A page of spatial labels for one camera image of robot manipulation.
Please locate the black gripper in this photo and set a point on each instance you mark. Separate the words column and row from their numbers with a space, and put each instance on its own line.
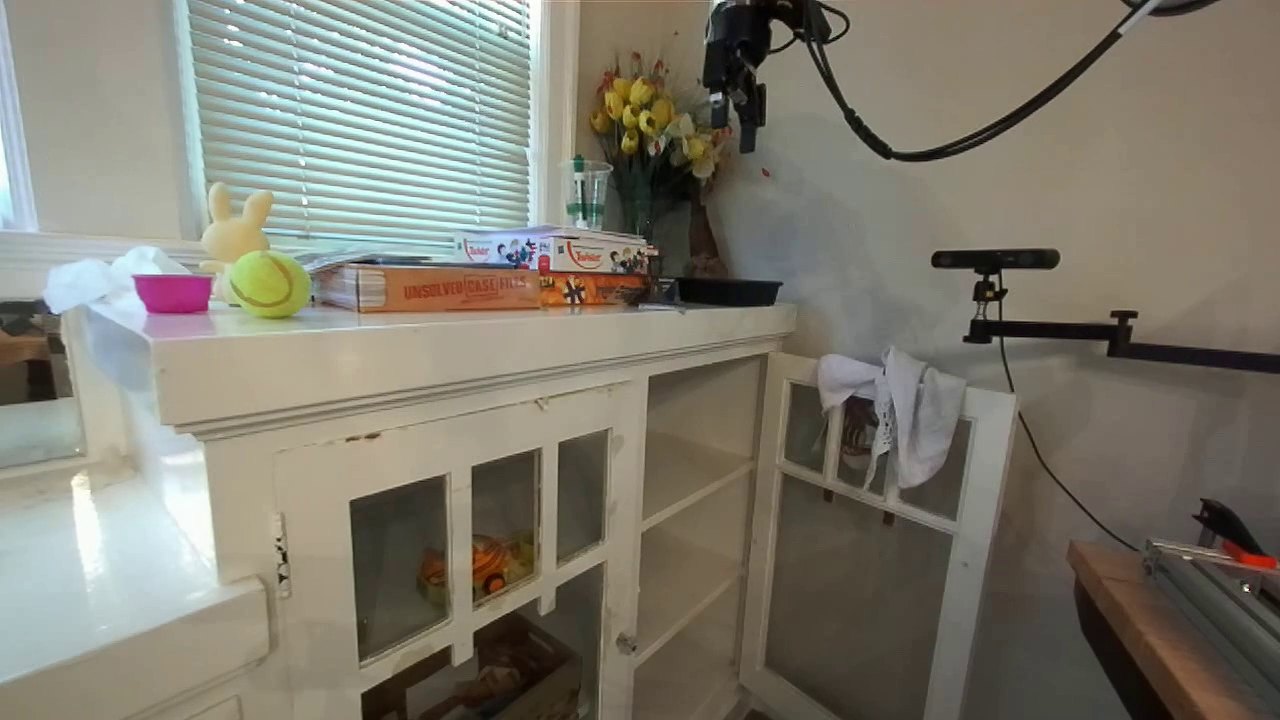
column 760, row 41

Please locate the white tea towel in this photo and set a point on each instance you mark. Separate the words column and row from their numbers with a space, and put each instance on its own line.
column 922, row 414

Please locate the white wooden cabinet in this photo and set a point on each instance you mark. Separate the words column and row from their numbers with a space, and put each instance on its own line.
column 440, row 354

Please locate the white open glass cabinet door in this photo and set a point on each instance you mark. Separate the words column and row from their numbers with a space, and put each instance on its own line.
column 980, row 586

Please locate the white closed glass cabinet door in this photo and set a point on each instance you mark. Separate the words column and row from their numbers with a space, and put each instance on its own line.
column 460, row 586

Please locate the yellow flower bouquet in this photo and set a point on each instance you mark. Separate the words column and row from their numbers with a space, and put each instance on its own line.
column 655, row 113

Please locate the dark glass vase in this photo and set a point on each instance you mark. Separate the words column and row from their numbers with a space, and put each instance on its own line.
column 665, row 223

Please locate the clear bottle green label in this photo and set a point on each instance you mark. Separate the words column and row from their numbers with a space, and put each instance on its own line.
column 581, row 193

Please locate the black shallow tray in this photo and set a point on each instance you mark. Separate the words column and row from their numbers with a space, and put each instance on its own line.
column 727, row 288

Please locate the white Twister game box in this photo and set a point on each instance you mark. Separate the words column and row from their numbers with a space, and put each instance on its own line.
column 560, row 249

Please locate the orange board game box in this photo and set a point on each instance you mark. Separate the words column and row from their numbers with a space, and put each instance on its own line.
column 593, row 288

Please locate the brown Unsolved Case Files box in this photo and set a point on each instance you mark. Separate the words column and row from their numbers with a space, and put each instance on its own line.
column 425, row 285

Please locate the white window blinds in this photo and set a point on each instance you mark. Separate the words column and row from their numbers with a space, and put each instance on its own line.
column 360, row 120

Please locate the yellow-green tennis ball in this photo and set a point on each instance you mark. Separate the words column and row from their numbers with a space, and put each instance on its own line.
column 264, row 281

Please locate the yellow bunny toy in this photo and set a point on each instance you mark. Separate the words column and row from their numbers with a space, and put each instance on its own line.
column 233, row 227

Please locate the orange toy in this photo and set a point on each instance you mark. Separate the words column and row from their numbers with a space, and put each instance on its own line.
column 483, row 565

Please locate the pink plastic bowl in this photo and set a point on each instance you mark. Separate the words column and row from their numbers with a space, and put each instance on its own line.
column 168, row 292

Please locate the black and red tool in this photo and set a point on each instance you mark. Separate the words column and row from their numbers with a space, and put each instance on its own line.
column 1226, row 525

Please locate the wooden table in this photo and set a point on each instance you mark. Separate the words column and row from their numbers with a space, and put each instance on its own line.
column 1134, row 624

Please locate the white crumpled tissue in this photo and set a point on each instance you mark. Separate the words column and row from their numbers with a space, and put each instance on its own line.
column 93, row 285

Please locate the grey metal rails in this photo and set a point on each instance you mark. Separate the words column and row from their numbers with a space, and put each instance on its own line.
column 1222, row 600

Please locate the narrow window pane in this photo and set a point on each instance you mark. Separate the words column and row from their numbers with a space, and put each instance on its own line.
column 8, row 120

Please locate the low white counter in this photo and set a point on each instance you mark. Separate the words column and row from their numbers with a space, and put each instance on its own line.
column 107, row 586

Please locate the black stereo camera bar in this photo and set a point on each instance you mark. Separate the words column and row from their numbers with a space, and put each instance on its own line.
column 992, row 258

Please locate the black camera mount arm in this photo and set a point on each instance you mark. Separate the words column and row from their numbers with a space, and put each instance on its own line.
column 1065, row 329

